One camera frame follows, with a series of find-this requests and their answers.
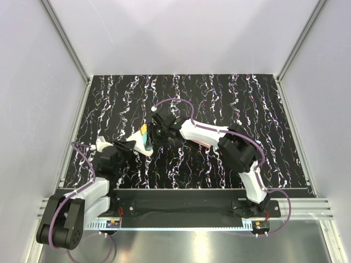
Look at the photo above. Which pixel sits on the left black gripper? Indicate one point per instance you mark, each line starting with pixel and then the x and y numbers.
pixel 127 146

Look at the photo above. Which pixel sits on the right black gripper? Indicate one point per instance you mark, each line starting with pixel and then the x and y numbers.
pixel 152 138

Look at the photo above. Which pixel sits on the light teal USB-C charger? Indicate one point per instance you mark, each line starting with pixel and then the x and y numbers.
pixel 145 139

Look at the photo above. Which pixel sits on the white triangular socket adapter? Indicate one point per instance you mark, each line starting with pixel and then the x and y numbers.
pixel 140 143

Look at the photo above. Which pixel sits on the dark teal dual USB charger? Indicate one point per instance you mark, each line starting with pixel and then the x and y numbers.
pixel 149 148

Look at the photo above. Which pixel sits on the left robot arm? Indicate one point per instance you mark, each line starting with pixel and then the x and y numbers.
pixel 66 216

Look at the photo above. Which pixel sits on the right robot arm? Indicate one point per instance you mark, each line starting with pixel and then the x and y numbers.
pixel 239 152

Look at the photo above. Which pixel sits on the yellow USB charger plug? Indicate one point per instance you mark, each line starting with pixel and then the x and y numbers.
pixel 143 129

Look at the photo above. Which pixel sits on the pink power strip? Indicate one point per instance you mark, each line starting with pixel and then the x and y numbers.
pixel 201 143

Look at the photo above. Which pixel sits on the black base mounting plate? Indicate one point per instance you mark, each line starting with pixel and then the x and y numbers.
pixel 185 221

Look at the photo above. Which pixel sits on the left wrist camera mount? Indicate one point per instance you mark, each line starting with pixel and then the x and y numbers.
pixel 100 144

